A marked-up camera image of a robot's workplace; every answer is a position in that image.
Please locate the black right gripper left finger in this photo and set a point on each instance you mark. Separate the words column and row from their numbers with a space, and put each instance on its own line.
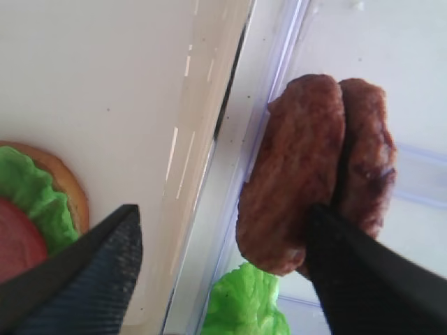
column 86, row 289

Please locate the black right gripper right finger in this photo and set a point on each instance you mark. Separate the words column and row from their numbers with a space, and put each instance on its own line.
column 364, row 287

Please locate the brown meat patty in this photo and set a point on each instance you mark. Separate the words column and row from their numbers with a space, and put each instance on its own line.
column 296, row 167
column 367, row 170

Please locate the red tomato slice on tray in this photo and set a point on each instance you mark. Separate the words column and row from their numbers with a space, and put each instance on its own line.
column 22, row 246

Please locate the green lettuce leaf in rack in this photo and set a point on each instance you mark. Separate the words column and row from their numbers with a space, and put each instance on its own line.
column 244, row 301

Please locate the green lettuce on tray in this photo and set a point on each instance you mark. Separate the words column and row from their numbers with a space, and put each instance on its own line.
column 31, row 189

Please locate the bottom bun on tray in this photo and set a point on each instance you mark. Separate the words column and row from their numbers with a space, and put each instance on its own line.
column 63, row 180

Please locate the cream plastic tray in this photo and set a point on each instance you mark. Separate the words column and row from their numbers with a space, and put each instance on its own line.
column 127, row 94

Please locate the clear acrylic right rack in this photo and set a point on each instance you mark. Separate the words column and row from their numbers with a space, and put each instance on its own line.
column 397, row 45

